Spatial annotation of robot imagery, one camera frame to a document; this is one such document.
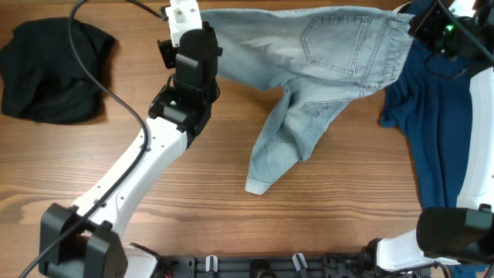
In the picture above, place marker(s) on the light blue denim shorts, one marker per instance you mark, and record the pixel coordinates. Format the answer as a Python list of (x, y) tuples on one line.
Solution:
[(323, 58)]

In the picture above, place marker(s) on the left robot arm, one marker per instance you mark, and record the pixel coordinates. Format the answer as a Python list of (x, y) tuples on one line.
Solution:
[(84, 240)]

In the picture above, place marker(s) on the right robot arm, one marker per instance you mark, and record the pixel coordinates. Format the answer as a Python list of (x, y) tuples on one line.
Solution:
[(463, 234)]

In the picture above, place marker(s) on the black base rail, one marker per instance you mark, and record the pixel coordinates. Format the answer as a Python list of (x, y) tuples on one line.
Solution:
[(333, 265)]

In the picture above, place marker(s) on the dark blue t-shirt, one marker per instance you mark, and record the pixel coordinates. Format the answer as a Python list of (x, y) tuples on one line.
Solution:
[(431, 104)]

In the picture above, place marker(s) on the black crumpled garment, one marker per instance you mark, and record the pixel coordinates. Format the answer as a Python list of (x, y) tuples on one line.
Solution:
[(47, 70)]

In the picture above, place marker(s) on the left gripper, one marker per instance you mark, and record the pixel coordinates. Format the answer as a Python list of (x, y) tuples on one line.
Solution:
[(168, 54)]

